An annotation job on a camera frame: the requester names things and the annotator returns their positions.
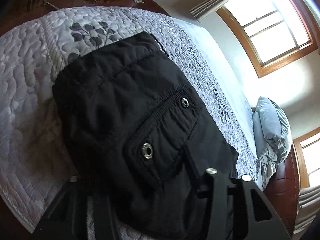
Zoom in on brown wooden headboard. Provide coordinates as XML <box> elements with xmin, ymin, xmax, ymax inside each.
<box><xmin>264</xmin><ymin>147</ymin><xmax>299</xmax><ymax>236</ymax></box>

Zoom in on grey striped curtain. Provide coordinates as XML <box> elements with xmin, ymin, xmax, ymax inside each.
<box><xmin>189</xmin><ymin>0</ymin><xmax>229</xmax><ymax>22</ymax></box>

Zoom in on folded grey blue comforter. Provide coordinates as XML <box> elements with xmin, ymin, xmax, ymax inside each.
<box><xmin>252</xmin><ymin>96</ymin><xmax>292</xmax><ymax>189</ymax></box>

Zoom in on small wooden framed window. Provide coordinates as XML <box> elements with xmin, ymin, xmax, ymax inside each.
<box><xmin>293</xmin><ymin>128</ymin><xmax>320</xmax><ymax>189</ymax></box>

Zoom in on grey curtain by headboard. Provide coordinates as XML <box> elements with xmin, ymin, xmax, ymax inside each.
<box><xmin>292</xmin><ymin>186</ymin><xmax>320</xmax><ymax>239</ymax></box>

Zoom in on large wooden framed window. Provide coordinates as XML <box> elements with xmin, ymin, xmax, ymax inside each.
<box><xmin>203</xmin><ymin>0</ymin><xmax>319</xmax><ymax>78</ymax></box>

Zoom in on grey quilted bed mattress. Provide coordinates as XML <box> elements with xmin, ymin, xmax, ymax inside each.
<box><xmin>1</xmin><ymin>7</ymin><xmax>264</xmax><ymax>231</ymax></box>

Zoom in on black pants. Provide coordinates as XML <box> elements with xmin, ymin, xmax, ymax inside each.
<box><xmin>53</xmin><ymin>32</ymin><xmax>238</xmax><ymax>239</ymax></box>

